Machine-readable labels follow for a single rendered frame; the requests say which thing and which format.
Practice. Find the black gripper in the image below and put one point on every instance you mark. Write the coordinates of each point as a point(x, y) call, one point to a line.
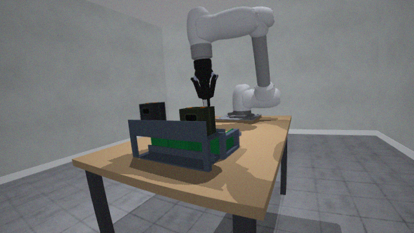
point(203, 73)

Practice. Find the dark blue metal shelf rack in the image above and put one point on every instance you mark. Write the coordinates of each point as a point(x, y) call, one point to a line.
point(193, 131)

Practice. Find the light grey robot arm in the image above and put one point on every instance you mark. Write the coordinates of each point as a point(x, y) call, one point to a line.
point(203, 29)

